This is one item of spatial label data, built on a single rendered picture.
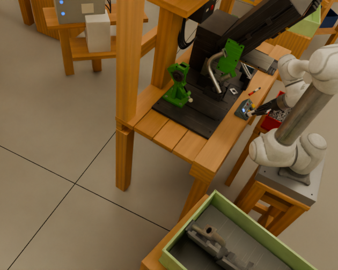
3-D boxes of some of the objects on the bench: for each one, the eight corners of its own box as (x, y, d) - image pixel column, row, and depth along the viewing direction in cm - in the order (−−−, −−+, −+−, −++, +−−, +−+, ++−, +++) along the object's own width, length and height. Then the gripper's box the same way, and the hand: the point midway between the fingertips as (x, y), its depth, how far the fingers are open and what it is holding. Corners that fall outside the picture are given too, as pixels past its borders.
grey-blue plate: (248, 82, 223) (255, 67, 212) (247, 84, 222) (254, 69, 211) (236, 77, 226) (242, 61, 215) (235, 78, 224) (241, 63, 214)
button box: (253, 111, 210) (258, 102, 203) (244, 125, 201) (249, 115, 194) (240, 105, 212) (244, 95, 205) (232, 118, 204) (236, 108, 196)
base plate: (267, 57, 251) (269, 54, 250) (208, 140, 186) (208, 138, 185) (222, 36, 261) (223, 34, 260) (151, 108, 197) (151, 106, 195)
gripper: (280, 114, 176) (247, 125, 195) (286, 102, 184) (254, 113, 202) (273, 104, 174) (241, 115, 193) (280, 92, 182) (248, 104, 200)
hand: (252, 113), depth 195 cm, fingers closed
